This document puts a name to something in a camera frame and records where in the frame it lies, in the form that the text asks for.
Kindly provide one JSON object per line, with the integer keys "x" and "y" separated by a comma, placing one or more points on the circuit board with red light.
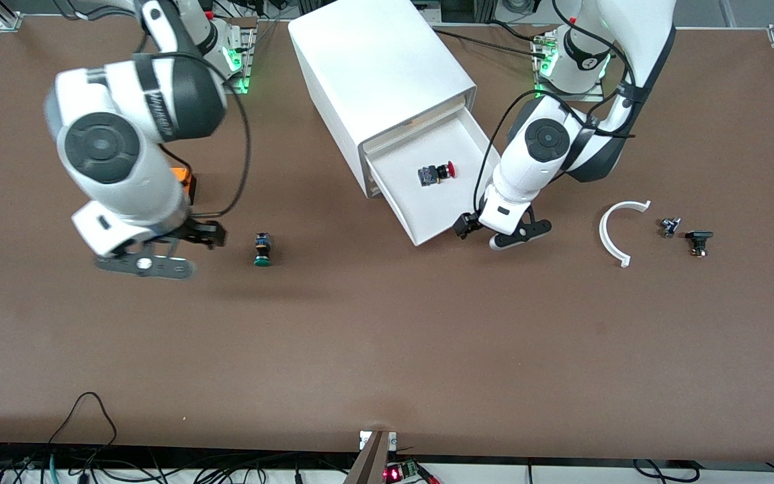
{"x": 400, "y": 472}

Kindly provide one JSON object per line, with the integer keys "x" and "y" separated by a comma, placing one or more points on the black switch component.
{"x": 699, "y": 236}

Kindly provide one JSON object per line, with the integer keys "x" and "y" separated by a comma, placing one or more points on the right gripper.
{"x": 201, "y": 232}

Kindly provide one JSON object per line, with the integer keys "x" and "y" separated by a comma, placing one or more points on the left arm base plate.
{"x": 592, "y": 97}

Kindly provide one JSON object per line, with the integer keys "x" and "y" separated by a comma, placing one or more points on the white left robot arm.
{"x": 541, "y": 154}

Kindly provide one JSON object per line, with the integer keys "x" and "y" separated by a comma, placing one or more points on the red push button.
{"x": 435, "y": 173}

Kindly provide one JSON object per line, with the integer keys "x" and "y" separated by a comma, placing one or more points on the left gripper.
{"x": 465, "y": 225}

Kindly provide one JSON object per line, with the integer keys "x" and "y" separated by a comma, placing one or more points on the white curved plastic arc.
{"x": 603, "y": 232}

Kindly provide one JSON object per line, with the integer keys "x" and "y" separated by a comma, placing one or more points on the orange box with hole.
{"x": 182, "y": 177}

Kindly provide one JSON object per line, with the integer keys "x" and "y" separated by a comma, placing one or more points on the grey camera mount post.
{"x": 373, "y": 464}

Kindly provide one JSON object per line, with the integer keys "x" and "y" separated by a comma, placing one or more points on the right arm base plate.
{"x": 242, "y": 81}

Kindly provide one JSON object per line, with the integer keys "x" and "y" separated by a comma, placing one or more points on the small grey black component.
{"x": 670, "y": 227}

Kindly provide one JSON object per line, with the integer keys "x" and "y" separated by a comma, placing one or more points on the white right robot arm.
{"x": 125, "y": 175}

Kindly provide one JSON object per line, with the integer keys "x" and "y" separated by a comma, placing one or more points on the green push button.
{"x": 263, "y": 250}

